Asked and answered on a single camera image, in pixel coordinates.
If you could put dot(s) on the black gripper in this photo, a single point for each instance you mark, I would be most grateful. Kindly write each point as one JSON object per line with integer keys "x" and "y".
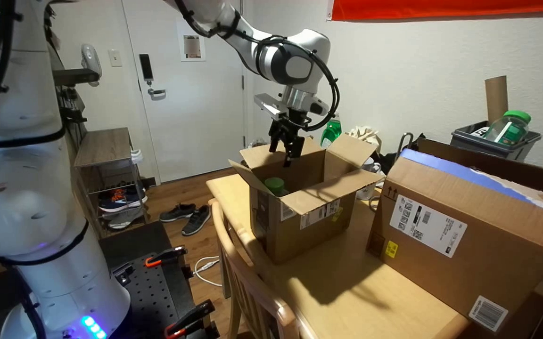
{"x": 289, "y": 130}

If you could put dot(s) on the green lidded clear container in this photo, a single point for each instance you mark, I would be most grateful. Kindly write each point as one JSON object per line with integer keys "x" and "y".
{"x": 276, "y": 185}

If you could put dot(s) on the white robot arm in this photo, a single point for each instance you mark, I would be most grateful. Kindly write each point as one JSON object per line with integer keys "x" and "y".
{"x": 20, "y": 207}

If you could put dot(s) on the small open cardboard box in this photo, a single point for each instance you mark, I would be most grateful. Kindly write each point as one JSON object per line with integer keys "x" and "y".
{"x": 297, "y": 232}

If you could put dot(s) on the large labelled cardboard box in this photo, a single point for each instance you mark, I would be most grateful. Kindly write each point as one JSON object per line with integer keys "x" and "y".
{"x": 472, "y": 251}

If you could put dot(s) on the green dish soap bottle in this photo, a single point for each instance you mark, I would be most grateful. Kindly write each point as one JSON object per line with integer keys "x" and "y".
{"x": 331, "y": 132}

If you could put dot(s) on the white cloth heap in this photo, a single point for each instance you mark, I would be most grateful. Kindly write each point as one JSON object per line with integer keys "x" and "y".
{"x": 363, "y": 134}

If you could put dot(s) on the white door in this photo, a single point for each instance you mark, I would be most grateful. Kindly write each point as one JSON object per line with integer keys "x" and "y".
{"x": 208, "y": 124}

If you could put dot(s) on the black cloth bag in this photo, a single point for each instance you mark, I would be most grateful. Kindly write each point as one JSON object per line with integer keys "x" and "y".
{"x": 387, "y": 160}

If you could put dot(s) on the dark grey sneaker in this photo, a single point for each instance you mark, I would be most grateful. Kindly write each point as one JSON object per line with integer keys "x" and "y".
{"x": 178, "y": 211}
{"x": 197, "y": 221}

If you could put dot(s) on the light wooden chair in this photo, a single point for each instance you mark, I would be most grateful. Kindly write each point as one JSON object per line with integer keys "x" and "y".
{"x": 255, "y": 290}

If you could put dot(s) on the black door keypad lock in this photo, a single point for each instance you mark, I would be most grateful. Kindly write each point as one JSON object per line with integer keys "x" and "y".
{"x": 146, "y": 68}

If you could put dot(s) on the colourful sneaker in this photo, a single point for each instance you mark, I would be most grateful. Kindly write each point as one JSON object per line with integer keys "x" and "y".
{"x": 121, "y": 200}

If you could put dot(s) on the wooden shoe shelf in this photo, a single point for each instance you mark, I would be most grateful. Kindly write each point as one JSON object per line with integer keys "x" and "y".
{"x": 102, "y": 147}

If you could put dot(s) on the grey plastic bin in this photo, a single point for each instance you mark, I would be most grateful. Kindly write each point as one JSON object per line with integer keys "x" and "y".
{"x": 472, "y": 140}

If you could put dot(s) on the black perforated mounting board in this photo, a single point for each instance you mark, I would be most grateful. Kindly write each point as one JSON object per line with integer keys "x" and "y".
{"x": 152, "y": 294}

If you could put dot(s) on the upright cardboard piece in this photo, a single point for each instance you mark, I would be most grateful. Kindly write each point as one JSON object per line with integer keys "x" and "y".
{"x": 497, "y": 96}

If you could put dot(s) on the green lidded clear jar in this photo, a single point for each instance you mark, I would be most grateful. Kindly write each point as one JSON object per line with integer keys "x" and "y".
{"x": 512, "y": 124}

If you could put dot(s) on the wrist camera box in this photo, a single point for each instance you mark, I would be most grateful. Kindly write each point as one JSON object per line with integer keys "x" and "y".
{"x": 268, "y": 104}

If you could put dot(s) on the small wall photo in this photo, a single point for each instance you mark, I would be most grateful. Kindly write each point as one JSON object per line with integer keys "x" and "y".
{"x": 191, "y": 47}

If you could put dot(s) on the white light switch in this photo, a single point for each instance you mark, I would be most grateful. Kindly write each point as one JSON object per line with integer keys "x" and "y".
{"x": 116, "y": 59}

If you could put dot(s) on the black camera on stand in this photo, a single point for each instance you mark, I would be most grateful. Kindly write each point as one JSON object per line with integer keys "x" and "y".
{"x": 91, "y": 59}

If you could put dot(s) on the red wall banner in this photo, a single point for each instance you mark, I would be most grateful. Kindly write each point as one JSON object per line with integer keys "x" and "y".
{"x": 448, "y": 8}

